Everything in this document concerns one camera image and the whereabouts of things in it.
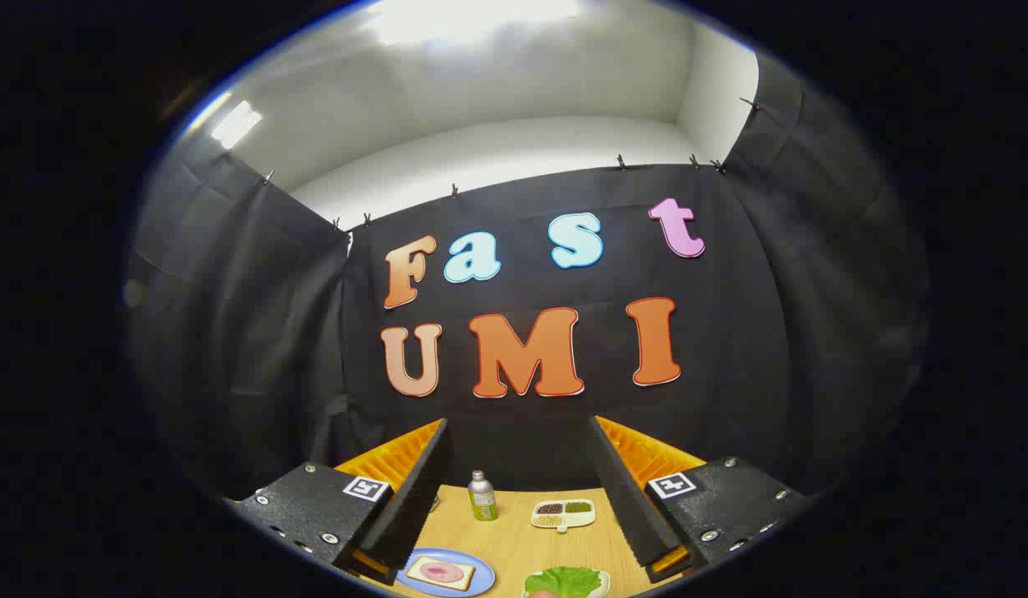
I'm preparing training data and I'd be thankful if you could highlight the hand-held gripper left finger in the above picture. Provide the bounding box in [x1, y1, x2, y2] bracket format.
[223, 418, 450, 586]

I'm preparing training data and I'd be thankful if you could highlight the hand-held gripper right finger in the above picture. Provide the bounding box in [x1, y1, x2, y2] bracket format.
[587, 415, 810, 584]

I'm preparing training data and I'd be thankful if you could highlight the green lettuce leaf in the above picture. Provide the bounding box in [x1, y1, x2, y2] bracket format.
[525, 566, 602, 598]

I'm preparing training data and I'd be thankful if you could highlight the white divided tray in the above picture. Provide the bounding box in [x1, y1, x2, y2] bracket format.
[530, 498, 597, 533]

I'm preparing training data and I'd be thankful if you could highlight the silver bottle with green label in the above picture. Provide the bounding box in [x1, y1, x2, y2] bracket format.
[467, 470, 499, 522]

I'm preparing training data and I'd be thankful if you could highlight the white bread slice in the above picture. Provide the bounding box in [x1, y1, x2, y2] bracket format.
[406, 555, 476, 592]

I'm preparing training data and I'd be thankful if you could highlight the white rounded plate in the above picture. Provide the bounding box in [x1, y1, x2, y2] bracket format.
[522, 568, 613, 598]

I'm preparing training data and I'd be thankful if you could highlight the blue plate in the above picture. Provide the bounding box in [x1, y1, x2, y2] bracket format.
[395, 547, 497, 598]

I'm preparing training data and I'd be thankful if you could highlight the black backdrop cloth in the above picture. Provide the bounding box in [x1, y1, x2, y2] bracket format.
[124, 50, 930, 507]

